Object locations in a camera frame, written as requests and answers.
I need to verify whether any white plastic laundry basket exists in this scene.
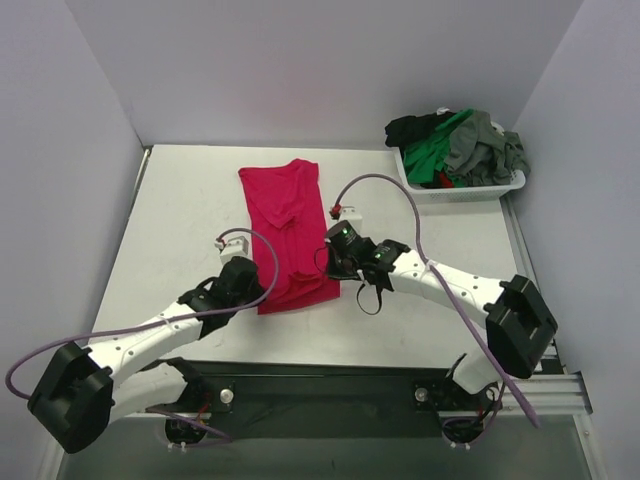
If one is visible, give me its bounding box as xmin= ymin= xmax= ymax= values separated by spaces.
xmin=389 ymin=118 xmax=528 ymax=203

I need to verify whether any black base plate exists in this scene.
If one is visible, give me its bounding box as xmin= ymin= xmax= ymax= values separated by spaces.
xmin=159 ymin=360 xmax=498 ymax=440

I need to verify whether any grey t-shirt in basket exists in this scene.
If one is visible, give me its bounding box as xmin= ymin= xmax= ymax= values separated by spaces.
xmin=444 ymin=110 xmax=531 ymax=187

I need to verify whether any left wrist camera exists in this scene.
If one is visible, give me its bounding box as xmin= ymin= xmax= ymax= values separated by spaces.
xmin=214 ymin=235 xmax=251 ymax=266

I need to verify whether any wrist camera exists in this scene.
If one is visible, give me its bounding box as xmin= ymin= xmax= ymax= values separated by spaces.
xmin=214 ymin=235 xmax=251 ymax=266
xmin=329 ymin=205 xmax=363 ymax=231

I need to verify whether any black t-shirt in basket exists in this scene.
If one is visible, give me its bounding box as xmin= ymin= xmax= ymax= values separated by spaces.
xmin=385 ymin=111 xmax=454 ymax=149

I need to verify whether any red garment in basket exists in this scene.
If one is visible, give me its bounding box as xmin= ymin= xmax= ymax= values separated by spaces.
xmin=419 ymin=171 xmax=466 ymax=189

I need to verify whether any aluminium frame rail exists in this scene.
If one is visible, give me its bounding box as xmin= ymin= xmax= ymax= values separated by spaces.
xmin=121 ymin=360 xmax=591 ymax=418

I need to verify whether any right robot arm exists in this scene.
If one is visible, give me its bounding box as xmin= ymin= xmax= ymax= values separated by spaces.
xmin=325 ymin=221 xmax=558 ymax=408

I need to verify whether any red t-shirt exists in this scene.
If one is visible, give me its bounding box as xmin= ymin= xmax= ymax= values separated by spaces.
xmin=238 ymin=159 xmax=341 ymax=315

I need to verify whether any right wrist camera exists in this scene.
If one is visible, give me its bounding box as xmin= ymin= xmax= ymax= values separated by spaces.
xmin=329 ymin=205 xmax=363 ymax=231

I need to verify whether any green t-shirt in basket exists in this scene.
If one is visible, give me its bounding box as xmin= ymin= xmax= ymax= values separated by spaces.
xmin=402 ymin=109 xmax=474 ymax=185

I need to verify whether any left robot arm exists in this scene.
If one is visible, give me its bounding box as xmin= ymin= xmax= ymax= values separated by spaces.
xmin=27 ymin=256 xmax=265 ymax=454

